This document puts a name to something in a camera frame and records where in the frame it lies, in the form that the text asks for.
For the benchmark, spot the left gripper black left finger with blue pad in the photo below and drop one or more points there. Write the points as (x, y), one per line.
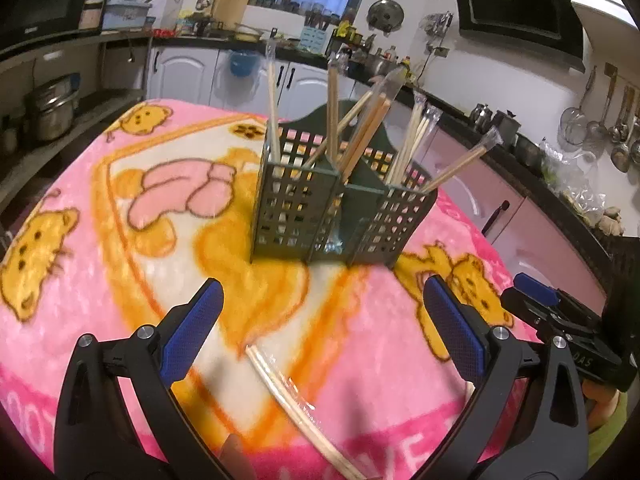
(117, 417)

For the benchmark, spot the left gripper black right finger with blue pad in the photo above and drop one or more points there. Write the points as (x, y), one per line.
(525, 419)

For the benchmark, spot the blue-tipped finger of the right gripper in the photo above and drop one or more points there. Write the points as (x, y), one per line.
(532, 302)

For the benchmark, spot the chopsticks pair long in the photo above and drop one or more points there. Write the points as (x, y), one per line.
(338, 63)

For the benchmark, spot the hanging steel ladle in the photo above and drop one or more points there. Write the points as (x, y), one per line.
(620, 157)

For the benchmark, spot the angled chopsticks in caddy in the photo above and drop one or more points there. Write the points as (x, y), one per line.
(487, 143)

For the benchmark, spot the hanging strainer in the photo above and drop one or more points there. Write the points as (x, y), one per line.
(573, 121)

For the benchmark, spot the pale chopsticks in caddy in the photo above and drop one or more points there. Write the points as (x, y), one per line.
(423, 120)

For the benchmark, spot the pink cartoon fleece blanket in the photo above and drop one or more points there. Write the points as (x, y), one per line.
(162, 201)

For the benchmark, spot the dark green utensil caddy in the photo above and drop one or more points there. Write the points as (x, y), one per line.
(312, 215)

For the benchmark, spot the brown chopsticks in caddy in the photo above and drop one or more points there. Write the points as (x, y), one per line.
(383, 95)

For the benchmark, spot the black range hood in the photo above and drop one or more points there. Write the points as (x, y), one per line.
(548, 28)

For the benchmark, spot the steel pot on shelf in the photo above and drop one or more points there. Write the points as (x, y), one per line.
(51, 107)

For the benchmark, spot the steel lid on wall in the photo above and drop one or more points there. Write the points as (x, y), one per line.
(386, 16)

